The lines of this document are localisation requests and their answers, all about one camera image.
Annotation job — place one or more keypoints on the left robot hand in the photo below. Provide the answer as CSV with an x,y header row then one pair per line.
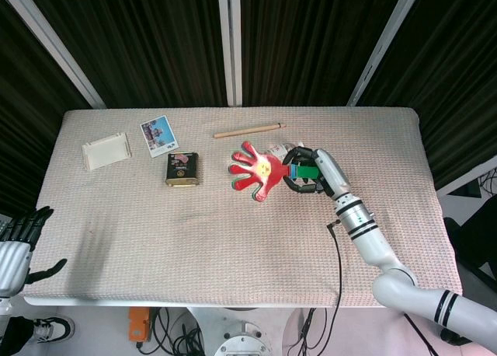
x,y
13,266

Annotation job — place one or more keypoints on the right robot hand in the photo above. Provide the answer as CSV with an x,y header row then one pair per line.
x,y
334,173

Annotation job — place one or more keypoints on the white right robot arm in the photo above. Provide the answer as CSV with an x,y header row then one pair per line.
x,y
372,243

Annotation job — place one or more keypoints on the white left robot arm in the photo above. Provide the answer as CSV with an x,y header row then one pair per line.
x,y
4,305

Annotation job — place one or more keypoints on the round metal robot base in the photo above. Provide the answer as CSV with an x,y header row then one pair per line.
x,y
242,342

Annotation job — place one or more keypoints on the clear plastic water bottle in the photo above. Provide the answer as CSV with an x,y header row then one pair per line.
x,y
279,149

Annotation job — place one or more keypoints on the black white sneaker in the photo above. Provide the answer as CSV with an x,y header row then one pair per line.
x,y
54,329

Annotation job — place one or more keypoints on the wooden stick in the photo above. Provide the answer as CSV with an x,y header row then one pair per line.
x,y
248,130

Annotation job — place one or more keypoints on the orange box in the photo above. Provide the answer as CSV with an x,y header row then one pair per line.
x,y
139,325

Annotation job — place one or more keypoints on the beige waffle tablecloth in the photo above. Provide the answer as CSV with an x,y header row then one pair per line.
x,y
155,247

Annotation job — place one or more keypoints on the white plastic tray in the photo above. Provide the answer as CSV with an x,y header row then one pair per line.
x,y
105,152

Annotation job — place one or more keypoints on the black gold meat tin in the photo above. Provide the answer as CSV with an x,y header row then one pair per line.
x,y
182,171

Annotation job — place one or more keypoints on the photo card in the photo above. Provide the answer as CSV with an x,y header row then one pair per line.
x,y
158,136

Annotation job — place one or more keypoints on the black curtain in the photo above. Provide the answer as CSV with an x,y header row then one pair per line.
x,y
155,41

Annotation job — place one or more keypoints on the white frame post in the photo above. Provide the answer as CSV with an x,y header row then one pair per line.
x,y
384,45
230,41
54,45

